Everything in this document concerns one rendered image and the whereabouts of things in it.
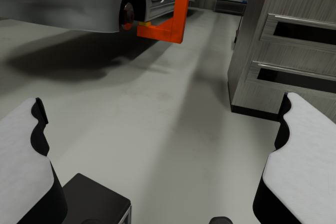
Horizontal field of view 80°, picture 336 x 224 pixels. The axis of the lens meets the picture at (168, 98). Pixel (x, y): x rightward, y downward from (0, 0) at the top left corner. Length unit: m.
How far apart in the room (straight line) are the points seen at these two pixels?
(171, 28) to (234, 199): 2.27
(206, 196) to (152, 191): 0.39
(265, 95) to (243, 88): 0.25
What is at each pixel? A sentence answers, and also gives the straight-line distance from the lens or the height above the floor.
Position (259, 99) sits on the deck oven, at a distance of 2.49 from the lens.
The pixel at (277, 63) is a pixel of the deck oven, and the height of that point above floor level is 0.70.
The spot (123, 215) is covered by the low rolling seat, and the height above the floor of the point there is 0.31.
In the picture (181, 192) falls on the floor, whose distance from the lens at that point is 1.60.
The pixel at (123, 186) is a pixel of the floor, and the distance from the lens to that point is 1.60.
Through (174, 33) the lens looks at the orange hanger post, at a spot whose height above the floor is 0.65.
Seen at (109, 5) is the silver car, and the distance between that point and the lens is 2.24.
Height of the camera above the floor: 1.29
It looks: 30 degrees down
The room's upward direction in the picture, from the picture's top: 8 degrees clockwise
